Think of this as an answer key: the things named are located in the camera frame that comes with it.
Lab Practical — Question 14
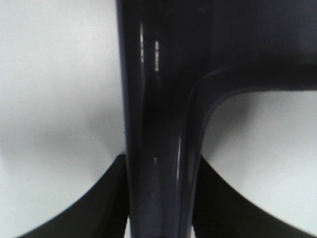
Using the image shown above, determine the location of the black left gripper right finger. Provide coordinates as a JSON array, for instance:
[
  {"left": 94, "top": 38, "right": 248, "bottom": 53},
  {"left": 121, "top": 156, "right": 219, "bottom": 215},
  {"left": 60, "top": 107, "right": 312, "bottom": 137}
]
[{"left": 192, "top": 158, "right": 311, "bottom": 238}]

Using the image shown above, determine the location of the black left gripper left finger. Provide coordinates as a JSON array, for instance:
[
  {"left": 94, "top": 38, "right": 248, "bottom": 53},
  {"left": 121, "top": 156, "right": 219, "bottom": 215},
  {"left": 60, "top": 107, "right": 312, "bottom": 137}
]
[{"left": 0, "top": 154, "right": 131, "bottom": 238}]

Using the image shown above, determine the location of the grey plastic dustpan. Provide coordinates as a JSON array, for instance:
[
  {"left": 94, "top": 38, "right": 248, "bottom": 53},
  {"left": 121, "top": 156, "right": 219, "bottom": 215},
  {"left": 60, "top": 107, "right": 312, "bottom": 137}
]
[{"left": 116, "top": 0, "right": 317, "bottom": 238}]

